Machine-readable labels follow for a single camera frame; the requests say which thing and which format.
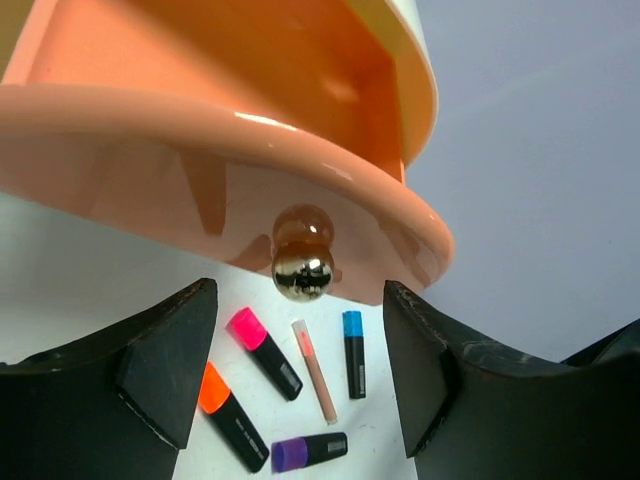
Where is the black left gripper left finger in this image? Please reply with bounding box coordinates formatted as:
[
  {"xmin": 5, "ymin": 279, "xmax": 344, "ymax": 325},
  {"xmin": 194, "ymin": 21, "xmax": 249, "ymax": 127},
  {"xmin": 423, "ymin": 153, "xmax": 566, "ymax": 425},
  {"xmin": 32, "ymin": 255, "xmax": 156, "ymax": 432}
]
[{"xmin": 1, "ymin": 278, "xmax": 218, "ymax": 479}]

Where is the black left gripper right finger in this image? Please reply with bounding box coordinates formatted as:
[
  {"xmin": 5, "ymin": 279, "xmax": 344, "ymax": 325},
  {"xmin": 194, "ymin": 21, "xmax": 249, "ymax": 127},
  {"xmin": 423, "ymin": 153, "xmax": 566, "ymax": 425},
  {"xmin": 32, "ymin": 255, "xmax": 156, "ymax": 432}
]
[{"xmin": 383, "ymin": 281, "xmax": 639, "ymax": 479}]

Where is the cream round drawer cabinet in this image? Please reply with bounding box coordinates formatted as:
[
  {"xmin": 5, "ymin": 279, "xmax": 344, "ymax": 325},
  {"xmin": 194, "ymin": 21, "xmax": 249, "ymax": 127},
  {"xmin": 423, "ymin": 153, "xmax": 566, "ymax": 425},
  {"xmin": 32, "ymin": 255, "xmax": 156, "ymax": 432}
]
[{"xmin": 0, "ymin": 0, "xmax": 440, "ymax": 171}]

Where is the orange drawer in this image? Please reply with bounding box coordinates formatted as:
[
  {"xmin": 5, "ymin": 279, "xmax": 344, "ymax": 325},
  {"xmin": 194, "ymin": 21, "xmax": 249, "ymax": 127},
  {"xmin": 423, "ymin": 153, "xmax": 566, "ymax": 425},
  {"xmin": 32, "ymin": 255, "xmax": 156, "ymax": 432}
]
[{"xmin": 1, "ymin": 1, "xmax": 455, "ymax": 305}]

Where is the orange cap black highlighter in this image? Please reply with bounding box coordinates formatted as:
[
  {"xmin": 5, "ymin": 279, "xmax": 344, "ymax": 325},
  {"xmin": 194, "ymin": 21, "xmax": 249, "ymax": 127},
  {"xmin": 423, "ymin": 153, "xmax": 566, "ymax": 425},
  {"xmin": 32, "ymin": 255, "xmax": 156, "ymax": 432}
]
[{"xmin": 198, "ymin": 361, "xmax": 269, "ymax": 473}]

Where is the blue cap black highlighter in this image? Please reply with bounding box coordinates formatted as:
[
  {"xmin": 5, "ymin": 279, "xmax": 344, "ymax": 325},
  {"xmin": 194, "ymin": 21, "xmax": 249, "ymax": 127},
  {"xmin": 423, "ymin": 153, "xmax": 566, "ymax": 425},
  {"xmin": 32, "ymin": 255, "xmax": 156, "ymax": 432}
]
[{"xmin": 342, "ymin": 310, "xmax": 366, "ymax": 400}]

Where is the pink cap black highlighter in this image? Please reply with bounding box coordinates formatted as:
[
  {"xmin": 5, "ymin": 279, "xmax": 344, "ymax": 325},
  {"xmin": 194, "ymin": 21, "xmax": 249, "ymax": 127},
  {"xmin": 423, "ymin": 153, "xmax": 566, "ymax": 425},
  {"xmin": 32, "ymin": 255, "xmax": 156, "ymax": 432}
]
[{"xmin": 226, "ymin": 307, "xmax": 303, "ymax": 401}]

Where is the purple cap black highlighter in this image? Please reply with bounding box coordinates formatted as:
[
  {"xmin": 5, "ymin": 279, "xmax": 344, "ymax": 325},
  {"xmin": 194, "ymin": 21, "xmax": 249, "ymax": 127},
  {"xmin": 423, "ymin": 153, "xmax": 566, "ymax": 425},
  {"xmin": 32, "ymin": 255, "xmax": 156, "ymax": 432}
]
[{"xmin": 271, "ymin": 432, "xmax": 348, "ymax": 473}]

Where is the orange slim pastel pen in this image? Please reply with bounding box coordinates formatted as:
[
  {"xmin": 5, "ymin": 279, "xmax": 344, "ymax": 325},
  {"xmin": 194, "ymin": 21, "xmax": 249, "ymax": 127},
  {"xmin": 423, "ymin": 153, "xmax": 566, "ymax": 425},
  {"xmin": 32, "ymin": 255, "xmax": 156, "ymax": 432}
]
[{"xmin": 292, "ymin": 320, "xmax": 338, "ymax": 425}]

